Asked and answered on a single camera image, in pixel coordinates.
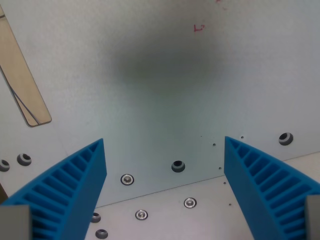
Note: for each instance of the wooden board behind slot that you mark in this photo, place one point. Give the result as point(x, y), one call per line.
point(20, 75)

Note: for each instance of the light aluminium plate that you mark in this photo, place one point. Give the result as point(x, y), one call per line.
point(205, 220)

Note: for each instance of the silver hex socket screw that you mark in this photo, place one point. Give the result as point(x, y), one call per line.
point(127, 179)
point(141, 214)
point(190, 202)

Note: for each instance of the grey-green metal base plate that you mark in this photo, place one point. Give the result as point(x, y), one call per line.
point(160, 100)

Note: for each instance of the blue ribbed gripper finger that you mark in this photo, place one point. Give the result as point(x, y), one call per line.
point(240, 172)
point(82, 180)

